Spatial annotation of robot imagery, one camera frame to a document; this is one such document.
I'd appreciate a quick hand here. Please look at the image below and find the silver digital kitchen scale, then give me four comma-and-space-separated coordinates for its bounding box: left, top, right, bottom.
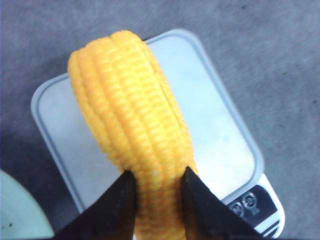
30, 29, 285, 238

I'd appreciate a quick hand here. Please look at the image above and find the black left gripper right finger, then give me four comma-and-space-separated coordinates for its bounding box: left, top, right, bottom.
181, 167, 262, 240

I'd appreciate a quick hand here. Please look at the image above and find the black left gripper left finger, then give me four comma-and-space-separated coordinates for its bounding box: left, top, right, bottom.
53, 170, 137, 240

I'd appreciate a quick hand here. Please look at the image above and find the yellow corn cob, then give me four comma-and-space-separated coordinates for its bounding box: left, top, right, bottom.
67, 30, 197, 240

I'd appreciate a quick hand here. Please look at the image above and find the light green plate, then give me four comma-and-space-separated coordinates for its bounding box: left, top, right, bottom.
0, 170, 54, 240

